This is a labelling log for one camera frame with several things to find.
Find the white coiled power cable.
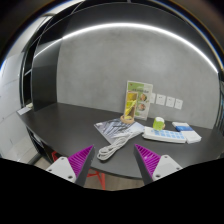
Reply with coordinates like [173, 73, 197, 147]
[96, 130, 145, 162]

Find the white power strip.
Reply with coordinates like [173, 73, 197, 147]
[143, 127, 186, 143]

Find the white wall socket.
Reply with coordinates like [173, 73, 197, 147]
[174, 99, 183, 110]
[150, 93, 156, 104]
[156, 94, 166, 105]
[166, 97, 175, 107]

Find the yellow display stand wooden base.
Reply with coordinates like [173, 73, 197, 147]
[120, 91, 138, 124]

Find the grey magazine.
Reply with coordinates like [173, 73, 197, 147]
[94, 118, 144, 144]

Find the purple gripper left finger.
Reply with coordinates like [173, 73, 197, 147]
[46, 145, 95, 186]

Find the curved ceiling light strip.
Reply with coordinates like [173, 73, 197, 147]
[34, 23, 218, 74]

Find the black shelf cabinet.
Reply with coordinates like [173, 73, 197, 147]
[19, 15, 66, 111]

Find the green white charger plug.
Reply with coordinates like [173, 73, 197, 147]
[153, 117, 165, 131]

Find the green standing brochure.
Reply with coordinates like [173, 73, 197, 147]
[127, 81, 153, 120]

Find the white blue box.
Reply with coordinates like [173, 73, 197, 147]
[172, 122, 202, 144]

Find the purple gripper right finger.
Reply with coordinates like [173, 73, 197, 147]
[134, 144, 182, 185]

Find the red stool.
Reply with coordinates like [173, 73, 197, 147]
[51, 151, 105, 190]

